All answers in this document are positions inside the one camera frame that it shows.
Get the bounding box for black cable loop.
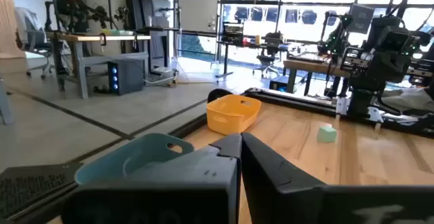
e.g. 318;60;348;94
207;88;234;104

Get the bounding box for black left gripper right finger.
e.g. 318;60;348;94
241;132;434;224

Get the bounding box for person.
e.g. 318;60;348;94
56;0;90;34

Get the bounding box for black office chair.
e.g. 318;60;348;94
256;31;285;78

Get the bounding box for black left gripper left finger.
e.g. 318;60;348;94
62;132;243;224

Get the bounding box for wooden desk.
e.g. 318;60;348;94
283;58;351;96

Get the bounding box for black monitor with text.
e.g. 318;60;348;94
222;22;245;45

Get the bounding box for teal plastic bin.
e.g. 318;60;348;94
74;132;196;186

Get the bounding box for black perforated computer case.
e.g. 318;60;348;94
0;162;84;220

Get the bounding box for mint green block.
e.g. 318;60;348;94
317;126;338;144

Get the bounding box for grey tilted monitor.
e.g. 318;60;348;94
347;3;376;34

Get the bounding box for whiteboard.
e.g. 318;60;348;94
178;0;220;34

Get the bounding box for grey office chair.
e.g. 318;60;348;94
14;6;54;79

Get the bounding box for yellow plastic bin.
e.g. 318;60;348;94
205;94;262;136

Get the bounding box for black monitor panels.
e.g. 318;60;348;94
124;0;172;31

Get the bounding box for computer tower with blue lights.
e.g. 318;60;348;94
107;59;145;96

